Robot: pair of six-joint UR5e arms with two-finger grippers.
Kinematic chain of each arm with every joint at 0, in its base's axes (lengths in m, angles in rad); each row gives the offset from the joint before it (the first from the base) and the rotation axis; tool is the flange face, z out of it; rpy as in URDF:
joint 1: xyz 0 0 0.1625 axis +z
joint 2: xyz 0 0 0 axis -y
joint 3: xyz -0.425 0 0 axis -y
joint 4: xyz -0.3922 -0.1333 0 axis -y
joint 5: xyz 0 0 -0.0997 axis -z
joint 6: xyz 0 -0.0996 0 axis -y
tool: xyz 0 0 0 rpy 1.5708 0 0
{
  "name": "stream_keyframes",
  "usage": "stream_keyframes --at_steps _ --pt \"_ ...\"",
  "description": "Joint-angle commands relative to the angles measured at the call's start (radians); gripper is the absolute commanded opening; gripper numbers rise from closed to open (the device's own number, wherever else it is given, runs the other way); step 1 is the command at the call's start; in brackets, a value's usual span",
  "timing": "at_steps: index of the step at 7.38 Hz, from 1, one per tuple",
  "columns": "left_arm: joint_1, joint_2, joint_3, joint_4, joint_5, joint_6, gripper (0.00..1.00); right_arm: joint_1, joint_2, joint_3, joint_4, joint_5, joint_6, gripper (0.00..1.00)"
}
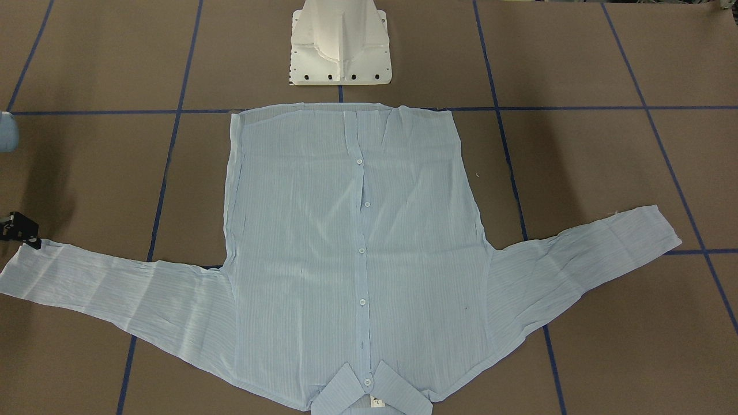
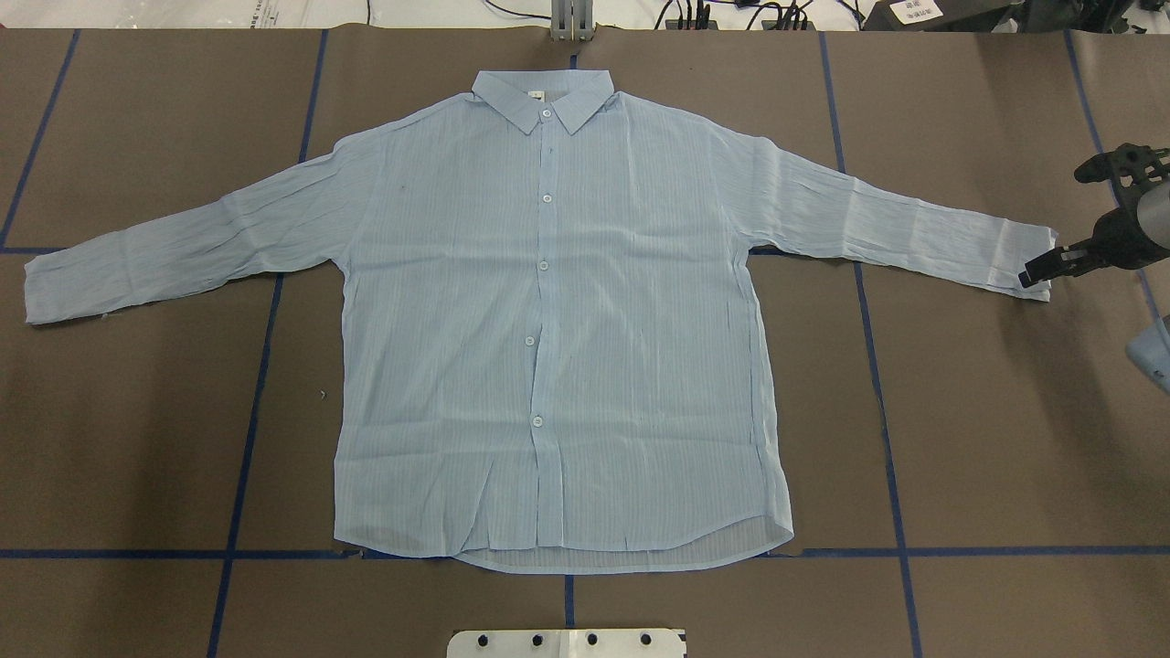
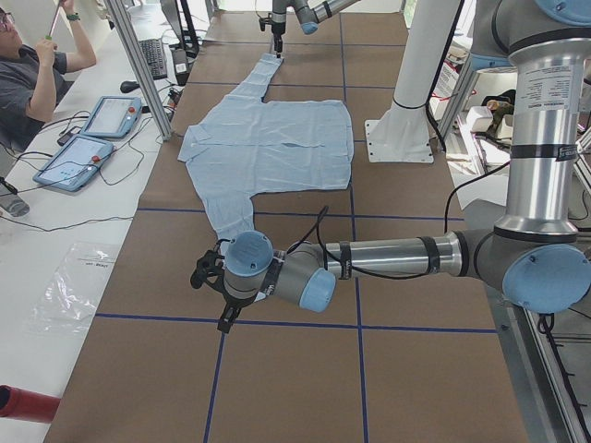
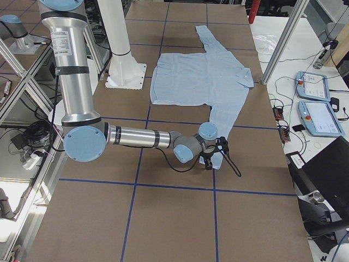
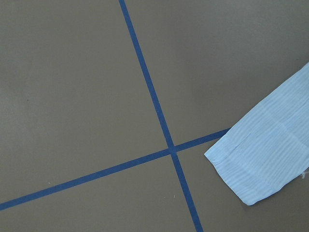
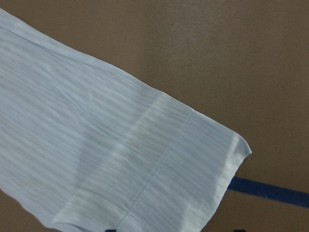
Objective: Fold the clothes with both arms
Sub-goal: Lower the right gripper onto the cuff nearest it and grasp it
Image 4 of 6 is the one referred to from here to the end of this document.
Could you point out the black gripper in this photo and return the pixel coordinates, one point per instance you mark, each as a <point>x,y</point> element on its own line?
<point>206,156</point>

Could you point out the light blue button-up shirt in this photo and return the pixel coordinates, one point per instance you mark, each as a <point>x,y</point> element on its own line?
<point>215,78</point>

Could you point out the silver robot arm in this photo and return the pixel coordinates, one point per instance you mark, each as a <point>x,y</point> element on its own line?
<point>24,43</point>
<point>86,135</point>

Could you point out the orange circuit board lower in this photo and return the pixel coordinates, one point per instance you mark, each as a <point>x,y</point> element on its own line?
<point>284,134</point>

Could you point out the orange circuit board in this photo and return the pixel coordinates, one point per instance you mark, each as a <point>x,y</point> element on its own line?
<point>278,113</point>
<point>284,134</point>

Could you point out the orange circuit board upper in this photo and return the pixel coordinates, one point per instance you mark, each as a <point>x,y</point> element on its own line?
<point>278,113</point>

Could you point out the black laptop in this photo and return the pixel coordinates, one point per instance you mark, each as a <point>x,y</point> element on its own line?
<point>326,172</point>

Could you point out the lower blue teach pendant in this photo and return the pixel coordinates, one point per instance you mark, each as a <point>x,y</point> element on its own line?
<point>319,119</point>

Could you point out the blue teach pendant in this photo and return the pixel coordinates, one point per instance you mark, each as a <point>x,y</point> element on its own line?
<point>312,86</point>
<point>319,119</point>

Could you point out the upper blue teach pendant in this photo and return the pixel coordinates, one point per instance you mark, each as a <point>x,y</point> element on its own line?
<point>312,86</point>

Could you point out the clear plastic bag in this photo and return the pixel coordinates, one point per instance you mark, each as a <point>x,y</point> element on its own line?
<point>265,43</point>

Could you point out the red fire extinguisher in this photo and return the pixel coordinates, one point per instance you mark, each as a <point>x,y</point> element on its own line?
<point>253,11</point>

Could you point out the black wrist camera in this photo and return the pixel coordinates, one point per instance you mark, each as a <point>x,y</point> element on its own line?
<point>222,145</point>

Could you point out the white pedestal column with base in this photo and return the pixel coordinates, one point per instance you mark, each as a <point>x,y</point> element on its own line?
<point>124,71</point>

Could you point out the aluminium frame post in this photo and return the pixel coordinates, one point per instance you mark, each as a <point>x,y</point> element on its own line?
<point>289,28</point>

